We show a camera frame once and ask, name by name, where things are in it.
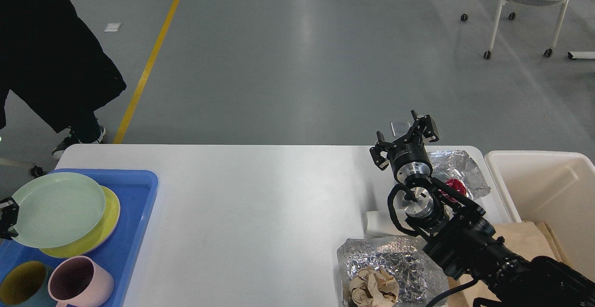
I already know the foil sheet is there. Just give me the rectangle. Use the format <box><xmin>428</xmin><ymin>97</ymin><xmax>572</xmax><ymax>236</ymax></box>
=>
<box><xmin>337</xmin><ymin>236</ymin><xmax>449</xmax><ymax>307</ymax></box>
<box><xmin>429</xmin><ymin>150</ymin><xmax>491</xmax><ymax>200</ymax></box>

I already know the light green plate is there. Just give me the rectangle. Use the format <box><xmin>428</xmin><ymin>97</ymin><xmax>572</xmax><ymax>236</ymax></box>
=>
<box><xmin>10</xmin><ymin>172</ymin><xmax>106</xmax><ymax>248</ymax></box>

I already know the foil sheet back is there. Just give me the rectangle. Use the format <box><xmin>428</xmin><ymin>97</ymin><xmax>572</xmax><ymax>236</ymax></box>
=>
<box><xmin>429</xmin><ymin>150</ymin><xmax>491</xmax><ymax>200</ymax></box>

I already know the small clear plastic piece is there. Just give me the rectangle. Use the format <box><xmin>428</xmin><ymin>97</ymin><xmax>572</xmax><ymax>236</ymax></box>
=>
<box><xmin>390</xmin><ymin>122</ymin><xmax>411</xmax><ymax>138</ymax></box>

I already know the white bar on floor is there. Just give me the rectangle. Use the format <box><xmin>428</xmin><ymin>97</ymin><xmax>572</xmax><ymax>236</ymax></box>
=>
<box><xmin>567</xmin><ymin>51</ymin><xmax>595</xmax><ymax>60</ymax></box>

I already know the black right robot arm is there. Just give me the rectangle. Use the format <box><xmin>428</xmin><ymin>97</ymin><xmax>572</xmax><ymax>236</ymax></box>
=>
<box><xmin>370</xmin><ymin>111</ymin><xmax>595</xmax><ymax>307</ymax></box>

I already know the blue plastic tray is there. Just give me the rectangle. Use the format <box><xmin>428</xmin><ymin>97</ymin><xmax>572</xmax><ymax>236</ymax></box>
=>
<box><xmin>1</xmin><ymin>169</ymin><xmax>158</xmax><ymax>307</ymax></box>

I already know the person in black coat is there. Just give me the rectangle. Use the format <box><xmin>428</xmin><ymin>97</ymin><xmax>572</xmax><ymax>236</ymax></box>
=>
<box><xmin>0</xmin><ymin>0</ymin><xmax>127</xmax><ymax>133</ymax></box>

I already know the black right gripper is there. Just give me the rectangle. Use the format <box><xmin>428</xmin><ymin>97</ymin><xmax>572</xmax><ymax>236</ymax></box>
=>
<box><xmin>369</xmin><ymin>110</ymin><xmax>440</xmax><ymax>183</ymax></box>

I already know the crumpled foil sheet front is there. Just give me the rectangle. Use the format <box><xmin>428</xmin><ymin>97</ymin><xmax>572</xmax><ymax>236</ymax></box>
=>
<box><xmin>337</xmin><ymin>236</ymin><xmax>449</xmax><ymax>307</ymax></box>

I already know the brown paper bag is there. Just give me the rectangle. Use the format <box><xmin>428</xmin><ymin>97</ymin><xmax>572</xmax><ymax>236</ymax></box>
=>
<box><xmin>447</xmin><ymin>221</ymin><xmax>571</xmax><ymax>307</ymax></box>

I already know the white plastic bin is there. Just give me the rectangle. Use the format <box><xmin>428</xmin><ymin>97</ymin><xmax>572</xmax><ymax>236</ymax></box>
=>
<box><xmin>485</xmin><ymin>150</ymin><xmax>595</xmax><ymax>280</ymax></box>

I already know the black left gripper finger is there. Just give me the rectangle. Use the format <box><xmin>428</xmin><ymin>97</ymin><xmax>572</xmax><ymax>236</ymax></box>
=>
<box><xmin>0</xmin><ymin>197</ymin><xmax>19</xmax><ymax>240</ymax></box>

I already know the pink mug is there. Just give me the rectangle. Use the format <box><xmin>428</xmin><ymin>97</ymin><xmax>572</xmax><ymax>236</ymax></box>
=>
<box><xmin>47</xmin><ymin>255</ymin><xmax>114</xmax><ymax>307</ymax></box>

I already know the crumpled brown paper ball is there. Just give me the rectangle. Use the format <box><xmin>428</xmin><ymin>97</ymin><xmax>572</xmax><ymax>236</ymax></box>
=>
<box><xmin>348</xmin><ymin>267</ymin><xmax>400</xmax><ymax>307</ymax></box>

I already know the left black white sneaker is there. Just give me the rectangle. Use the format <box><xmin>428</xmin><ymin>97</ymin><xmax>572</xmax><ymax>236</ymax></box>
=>
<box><xmin>52</xmin><ymin>126</ymin><xmax>106</xmax><ymax>160</ymax></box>

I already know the white furniture leg with caster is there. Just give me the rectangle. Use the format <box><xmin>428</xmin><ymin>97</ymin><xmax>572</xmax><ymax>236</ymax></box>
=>
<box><xmin>0</xmin><ymin>157</ymin><xmax>46</xmax><ymax>178</ymax></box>

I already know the yellow plate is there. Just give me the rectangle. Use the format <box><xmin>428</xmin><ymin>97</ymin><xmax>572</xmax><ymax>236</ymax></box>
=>
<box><xmin>40</xmin><ymin>186</ymin><xmax>121</xmax><ymax>259</ymax></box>

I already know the teal mug yellow inside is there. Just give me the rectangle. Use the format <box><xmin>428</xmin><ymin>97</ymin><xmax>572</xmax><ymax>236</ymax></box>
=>
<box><xmin>0</xmin><ymin>261</ymin><xmax>56</xmax><ymax>307</ymax></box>

